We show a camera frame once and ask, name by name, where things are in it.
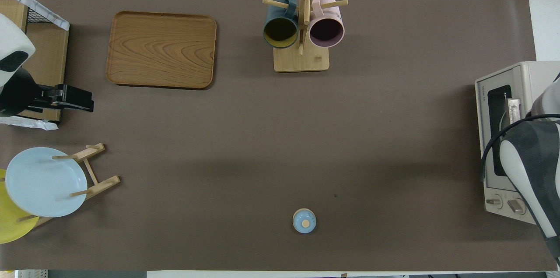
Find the yellow plate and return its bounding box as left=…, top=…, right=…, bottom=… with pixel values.
left=0, top=169, right=40, bottom=244

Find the wooden mug rack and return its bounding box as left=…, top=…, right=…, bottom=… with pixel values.
left=262, top=0, right=350, bottom=73

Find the light blue plate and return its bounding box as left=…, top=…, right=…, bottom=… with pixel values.
left=5, top=147, right=88, bottom=218

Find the dark blue mug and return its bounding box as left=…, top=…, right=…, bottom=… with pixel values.
left=262, top=0, right=300, bottom=49

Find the wooden plate rack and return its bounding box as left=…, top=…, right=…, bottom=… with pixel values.
left=17, top=143, right=121, bottom=229

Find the white checkered cloth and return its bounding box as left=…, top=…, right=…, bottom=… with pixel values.
left=0, top=0, right=71, bottom=131

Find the pink mug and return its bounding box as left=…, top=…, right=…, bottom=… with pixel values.
left=308, top=0, right=346, bottom=49

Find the wooden step shelf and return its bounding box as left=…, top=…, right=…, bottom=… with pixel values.
left=0, top=0, right=70, bottom=122

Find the brown wooden tray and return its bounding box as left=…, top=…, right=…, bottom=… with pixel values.
left=105, top=11, right=218, bottom=90

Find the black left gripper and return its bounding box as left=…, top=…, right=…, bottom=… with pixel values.
left=0, top=68, right=95, bottom=118

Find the black wire basket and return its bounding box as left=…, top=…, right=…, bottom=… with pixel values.
left=0, top=0, right=67, bottom=25

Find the brown table mat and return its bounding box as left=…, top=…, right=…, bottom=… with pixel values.
left=0, top=0, right=559, bottom=272

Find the small blue call bell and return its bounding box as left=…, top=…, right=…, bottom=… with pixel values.
left=292, top=208, right=317, bottom=234

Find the cream toaster oven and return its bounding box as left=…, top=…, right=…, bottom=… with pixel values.
left=475, top=61, right=560, bottom=226

